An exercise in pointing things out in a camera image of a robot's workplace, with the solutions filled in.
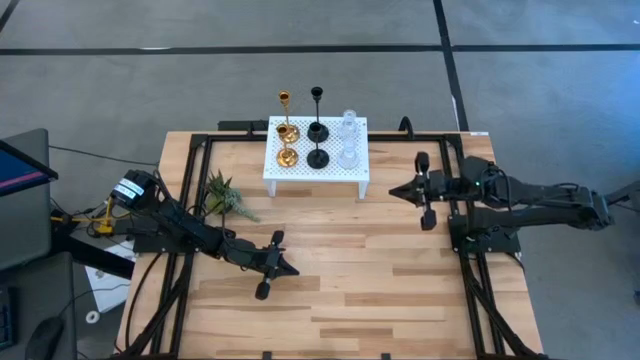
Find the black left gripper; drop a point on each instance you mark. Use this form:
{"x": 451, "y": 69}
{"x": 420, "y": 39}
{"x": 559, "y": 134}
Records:
{"x": 260, "y": 260}

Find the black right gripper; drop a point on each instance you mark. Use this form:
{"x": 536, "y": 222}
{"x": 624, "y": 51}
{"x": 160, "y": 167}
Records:
{"x": 440, "y": 185}

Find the clear ribbed glass candle holder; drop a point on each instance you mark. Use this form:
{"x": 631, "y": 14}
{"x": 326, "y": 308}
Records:
{"x": 348, "y": 127}
{"x": 348, "y": 159}

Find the black metal candlestick holder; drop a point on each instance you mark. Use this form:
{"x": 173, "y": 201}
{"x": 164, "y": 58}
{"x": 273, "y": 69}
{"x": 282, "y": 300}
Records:
{"x": 317, "y": 92}
{"x": 318, "y": 159}

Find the gold metal candlestick holder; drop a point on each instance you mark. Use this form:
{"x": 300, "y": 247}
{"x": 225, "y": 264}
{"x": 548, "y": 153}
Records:
{"x": 285, "y": 96}
{"x": 287, "y": 159}

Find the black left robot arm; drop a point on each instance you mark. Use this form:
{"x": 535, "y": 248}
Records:
{"x": 180, "y": 225}

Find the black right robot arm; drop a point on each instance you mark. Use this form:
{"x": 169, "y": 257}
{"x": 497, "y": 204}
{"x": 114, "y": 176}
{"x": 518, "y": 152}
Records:
{"x": 540, "y": 197}

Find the white perforated metal shelf riser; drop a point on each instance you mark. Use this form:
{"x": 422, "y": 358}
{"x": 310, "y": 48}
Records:
{"x": 325, "y": 174}

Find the white label sticker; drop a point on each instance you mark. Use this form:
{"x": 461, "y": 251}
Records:
{"x": 478, "y": 133}

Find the artificial succulent in black pot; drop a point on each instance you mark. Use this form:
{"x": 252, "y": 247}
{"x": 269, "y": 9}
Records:
{"x": 220, "y": 197}

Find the white paper sheet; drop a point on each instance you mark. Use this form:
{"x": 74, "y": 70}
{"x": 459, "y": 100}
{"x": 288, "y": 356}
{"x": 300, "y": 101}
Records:
{"x": 107, "y": 292}

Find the yellow clamp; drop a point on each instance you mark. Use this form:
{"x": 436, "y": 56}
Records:
{"x": 106, "y": 220}

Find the white tape roll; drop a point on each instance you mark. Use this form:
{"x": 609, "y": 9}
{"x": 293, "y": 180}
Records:
{"x": 88, "y": 317}

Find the black computer mouse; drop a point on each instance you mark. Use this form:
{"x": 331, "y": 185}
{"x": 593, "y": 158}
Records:
{"x": 44, "y": 340}

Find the dark grey desk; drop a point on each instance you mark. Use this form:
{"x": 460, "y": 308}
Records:
{"x": 30, "y": 295}

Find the grey laptop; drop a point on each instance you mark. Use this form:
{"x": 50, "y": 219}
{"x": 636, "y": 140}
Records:
{"x": 25, "y": 225}

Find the black keyboard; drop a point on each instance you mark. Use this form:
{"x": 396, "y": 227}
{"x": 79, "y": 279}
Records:
{"x": 5, "y": 320}

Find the black aluminium frame rails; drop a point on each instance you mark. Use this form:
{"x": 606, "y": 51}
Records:
{"x": 400, "y": 135}

